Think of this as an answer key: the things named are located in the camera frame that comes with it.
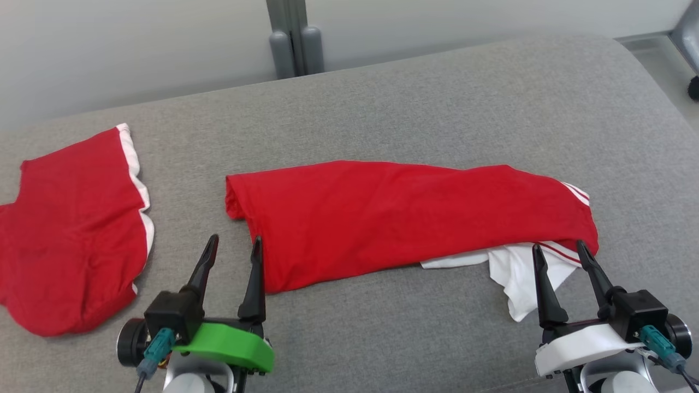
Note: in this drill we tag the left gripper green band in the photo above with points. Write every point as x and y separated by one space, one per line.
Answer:
235 346

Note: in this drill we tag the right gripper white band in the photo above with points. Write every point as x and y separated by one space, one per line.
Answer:
579 344

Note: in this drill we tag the red t-shirt with white stripes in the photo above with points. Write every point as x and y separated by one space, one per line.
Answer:
382 218

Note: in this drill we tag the red shorts with white trim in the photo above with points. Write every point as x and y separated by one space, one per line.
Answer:
71 234

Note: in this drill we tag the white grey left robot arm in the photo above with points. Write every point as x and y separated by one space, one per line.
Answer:
191 379

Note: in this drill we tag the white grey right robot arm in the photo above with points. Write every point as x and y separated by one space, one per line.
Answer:
622 379

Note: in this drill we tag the grey metal stand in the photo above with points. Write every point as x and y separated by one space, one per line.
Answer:
295 49

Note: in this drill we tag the grey wheeled chair base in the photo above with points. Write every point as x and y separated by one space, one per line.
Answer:
689 33

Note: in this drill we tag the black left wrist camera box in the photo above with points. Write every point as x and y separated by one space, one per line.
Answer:
172 314

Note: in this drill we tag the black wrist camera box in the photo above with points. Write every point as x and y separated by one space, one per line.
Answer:
639 311
172 314

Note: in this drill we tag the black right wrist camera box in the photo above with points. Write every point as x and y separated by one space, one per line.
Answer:
639 311

